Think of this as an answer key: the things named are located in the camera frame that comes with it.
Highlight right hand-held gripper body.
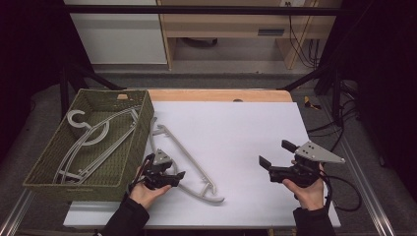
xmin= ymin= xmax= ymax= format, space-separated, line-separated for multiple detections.
xmin=268 ymin=140 xmax=346 ymax=189

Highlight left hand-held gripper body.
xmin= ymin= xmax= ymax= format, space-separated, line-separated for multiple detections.
xmin=142 ymin=148 xmax=180 ymax=192

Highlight green woven basket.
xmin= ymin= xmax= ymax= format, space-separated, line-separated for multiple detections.
xmin=23 ymin=88 xmax=155 ymax=203

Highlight grey plastic clothes hanger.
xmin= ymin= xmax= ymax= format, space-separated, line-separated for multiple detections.
xmin=149 ymin=116 xmax=226 ymax=205
xmin=77 ymin=106 xmax=141 ymax=148
xmin=53 ymin=109 xmax=141 ymax=185
xmin=53 ymin=107 xmax=141 ymax=185

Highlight person's left hand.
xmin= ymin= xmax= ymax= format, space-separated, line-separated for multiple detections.
xmin=129 ymin=181 xmax=172 ymax=211

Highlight person's right hand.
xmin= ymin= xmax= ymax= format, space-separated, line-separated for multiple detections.
xmin=281 ymin=160 xmax=326 ymax=211

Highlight yellow and black tool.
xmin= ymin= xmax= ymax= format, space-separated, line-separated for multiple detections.
xmin=302 ymin=95 xmax=323 ymax=111

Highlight black curtain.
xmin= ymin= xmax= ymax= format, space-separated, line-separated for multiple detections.
xmin=319 ymin=0 xmax=417 ymax=201
xmin=0 ymin=0 xmax=96 ymax=159

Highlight white cabinet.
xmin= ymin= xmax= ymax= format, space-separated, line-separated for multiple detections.
xmin=64 ymin=0 xmax=168 ymax=65

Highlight light wooden desk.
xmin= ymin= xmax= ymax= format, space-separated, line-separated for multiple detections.
xmin=156 ymin=0 xmax=342 ymax=71

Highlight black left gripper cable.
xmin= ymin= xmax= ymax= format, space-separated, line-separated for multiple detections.
xmin=127 ymin=152 xmax=155 ymax=195

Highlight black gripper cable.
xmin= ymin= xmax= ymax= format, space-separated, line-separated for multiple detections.
xmin=127 ymin=152 xmax=155 ymax=195
xmin=323 ymin=173 xmax=363 ymax=212

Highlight black floor cables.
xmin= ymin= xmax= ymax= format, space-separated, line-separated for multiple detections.
xmin=307 ymin=81 xmax=359 ymax=149

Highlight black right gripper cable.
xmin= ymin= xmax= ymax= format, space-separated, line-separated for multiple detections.
xmin=323 ymin=173 xmax=363 ymax=212

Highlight black metal frame stand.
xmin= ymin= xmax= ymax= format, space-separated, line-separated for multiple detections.
xmin=276 ymin=64 xmax=344 ymax=126
xmin=58 ymin=61 xmax=128 ymax=118

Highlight aluminium rail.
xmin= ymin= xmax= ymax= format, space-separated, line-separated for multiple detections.
xmin=319 ymin=93 xmax=398 ymax=236
xmin=0 ymin=188 xmax=36 ymax=236

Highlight black hanging cables bundle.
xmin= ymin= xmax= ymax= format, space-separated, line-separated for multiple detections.
xmin=285 ymin=1 xmax=321 ymax=70

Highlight black horizontal frame bar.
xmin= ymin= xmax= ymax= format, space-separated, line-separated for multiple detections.
xmin=63 ymin=4 xmax=342 ymax=17

